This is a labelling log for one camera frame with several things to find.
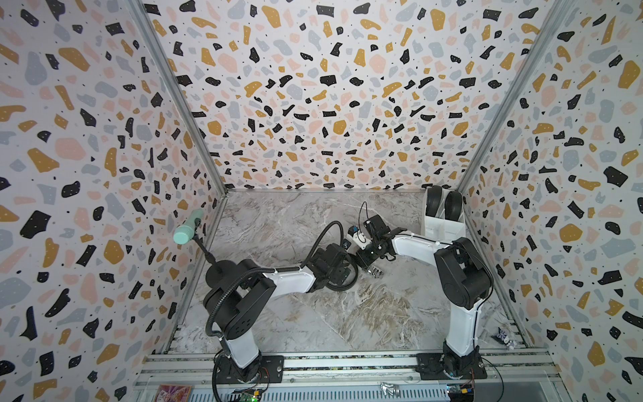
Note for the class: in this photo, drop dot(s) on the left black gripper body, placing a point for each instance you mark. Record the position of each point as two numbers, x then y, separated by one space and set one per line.
341 276

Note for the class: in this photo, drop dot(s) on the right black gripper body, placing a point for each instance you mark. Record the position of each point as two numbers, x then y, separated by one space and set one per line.
370 255

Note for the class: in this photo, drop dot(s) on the black belt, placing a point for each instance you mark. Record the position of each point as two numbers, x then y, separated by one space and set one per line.
346 274
453 206
433 199

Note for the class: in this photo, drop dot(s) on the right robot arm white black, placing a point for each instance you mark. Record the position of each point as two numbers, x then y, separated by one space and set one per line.
464 279

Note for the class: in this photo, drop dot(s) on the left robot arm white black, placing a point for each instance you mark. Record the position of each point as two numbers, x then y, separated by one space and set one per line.
239 292

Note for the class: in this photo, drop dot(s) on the white storage roll organizer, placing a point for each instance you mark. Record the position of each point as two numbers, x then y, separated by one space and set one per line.
440 229

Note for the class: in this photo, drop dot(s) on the green microphone on black stand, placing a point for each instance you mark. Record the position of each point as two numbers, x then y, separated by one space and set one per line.
191 228

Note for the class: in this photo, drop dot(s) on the small crumpled wrapper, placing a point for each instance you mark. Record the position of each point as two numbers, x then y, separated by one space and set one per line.
505 337

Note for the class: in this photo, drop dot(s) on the pink printed card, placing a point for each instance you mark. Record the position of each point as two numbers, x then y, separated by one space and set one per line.
173 393

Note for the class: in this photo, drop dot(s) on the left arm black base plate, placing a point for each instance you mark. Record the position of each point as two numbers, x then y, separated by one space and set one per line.
263 369

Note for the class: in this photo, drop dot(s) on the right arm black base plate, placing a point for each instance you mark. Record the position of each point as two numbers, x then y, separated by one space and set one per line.
448 366

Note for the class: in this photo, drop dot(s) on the aluminium mounting rail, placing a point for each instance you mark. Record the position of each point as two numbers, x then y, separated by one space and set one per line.
351 368

